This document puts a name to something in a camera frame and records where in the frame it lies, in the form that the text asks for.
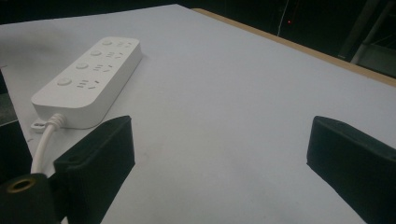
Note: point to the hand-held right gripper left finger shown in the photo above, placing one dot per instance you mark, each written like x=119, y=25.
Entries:
x=96, y=161

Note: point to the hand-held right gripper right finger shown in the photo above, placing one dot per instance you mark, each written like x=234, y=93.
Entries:
x=358, y=165

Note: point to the white power strip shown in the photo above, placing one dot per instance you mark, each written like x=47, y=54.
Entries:
x=90, y=81

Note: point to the metal stand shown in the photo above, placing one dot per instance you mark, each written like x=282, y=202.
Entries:
x=370, y=40

